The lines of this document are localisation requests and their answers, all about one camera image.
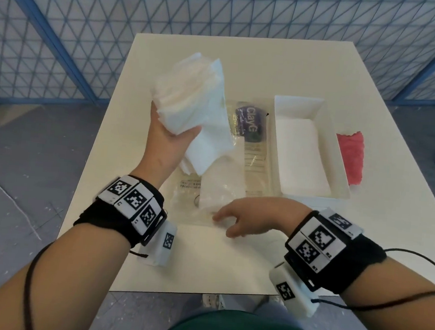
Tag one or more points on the person's left hand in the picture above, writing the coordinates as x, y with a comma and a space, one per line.
161, 154

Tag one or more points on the person's right hand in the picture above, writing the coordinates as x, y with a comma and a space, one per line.
266, 214

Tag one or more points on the clear plastic tissue packet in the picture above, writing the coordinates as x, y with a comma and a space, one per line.
257, 166

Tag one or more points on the white tissue box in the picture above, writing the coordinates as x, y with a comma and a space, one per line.
338, 169

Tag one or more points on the pink cleaning cloth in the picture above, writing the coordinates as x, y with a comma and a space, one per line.
351, 159

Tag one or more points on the person's right forearm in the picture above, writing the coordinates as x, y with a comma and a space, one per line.
397, 323

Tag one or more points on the person's left forearm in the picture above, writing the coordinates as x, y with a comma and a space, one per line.
63, 282

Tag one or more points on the black left wristband with markers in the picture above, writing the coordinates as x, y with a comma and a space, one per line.
99, 217

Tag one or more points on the black wristband with markers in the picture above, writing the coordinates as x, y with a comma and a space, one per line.
99, 217
357, 262

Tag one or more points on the round purple table sticker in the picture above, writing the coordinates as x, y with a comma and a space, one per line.
249, 122

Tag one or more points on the grey trousers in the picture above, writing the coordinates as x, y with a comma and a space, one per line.
276, 312

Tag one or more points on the white left shoe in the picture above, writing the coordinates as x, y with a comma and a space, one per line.
213, 301

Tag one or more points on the black right wristband with markers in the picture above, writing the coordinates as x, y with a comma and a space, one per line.
357, 262

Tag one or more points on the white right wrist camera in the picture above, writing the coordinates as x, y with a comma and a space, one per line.
293, 298

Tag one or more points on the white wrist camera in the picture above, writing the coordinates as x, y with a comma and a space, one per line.
160, 249
293, 298

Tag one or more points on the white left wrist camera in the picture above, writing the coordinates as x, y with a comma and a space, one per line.
160, 249

